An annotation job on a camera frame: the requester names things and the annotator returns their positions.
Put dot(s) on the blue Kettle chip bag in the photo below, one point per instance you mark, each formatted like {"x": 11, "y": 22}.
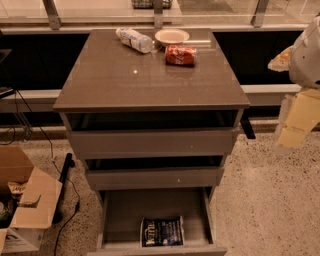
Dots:
{"x": 158, "y": 232}

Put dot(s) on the grey bottom drawer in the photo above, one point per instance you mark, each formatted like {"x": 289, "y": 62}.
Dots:
{"x": 124, "y": 211}

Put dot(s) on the white bowl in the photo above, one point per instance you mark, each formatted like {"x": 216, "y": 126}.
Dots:
{"x": 171, "y": 36}

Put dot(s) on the grey middle drawer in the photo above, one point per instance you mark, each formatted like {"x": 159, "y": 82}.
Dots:
{"x": 153, "y": 178}

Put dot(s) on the grey drawer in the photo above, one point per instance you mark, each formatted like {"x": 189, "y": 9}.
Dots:
{"x": 145, "y": 144}
{"x": 124, "y": 211}
{"x": 153, "y": 178}

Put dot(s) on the black cabinet foot bar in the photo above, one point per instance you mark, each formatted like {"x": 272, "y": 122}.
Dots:
{"x": 246, "y": 125}

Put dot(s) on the black bar on floor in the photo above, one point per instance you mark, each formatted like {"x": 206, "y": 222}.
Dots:
{"x": 68, "y": 163}

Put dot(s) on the clear plastic water bottle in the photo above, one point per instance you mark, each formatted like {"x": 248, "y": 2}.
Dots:
{"x": 135, "y": 40}

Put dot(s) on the brown cardboard box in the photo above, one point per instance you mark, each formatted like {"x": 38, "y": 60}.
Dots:
{"x": 29, "y": 198}

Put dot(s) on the grey top drawer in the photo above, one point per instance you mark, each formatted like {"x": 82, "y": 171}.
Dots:
{"x": 145, "y": 144}

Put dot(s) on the grey drawer cabinet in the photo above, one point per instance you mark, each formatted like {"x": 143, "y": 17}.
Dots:
{"x": 112, "y": 87}

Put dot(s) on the red soda can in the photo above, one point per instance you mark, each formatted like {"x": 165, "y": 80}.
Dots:
{"x": 181, "y": 55}

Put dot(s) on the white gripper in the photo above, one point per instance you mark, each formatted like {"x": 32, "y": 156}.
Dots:
{"x": 306, "y": 63}

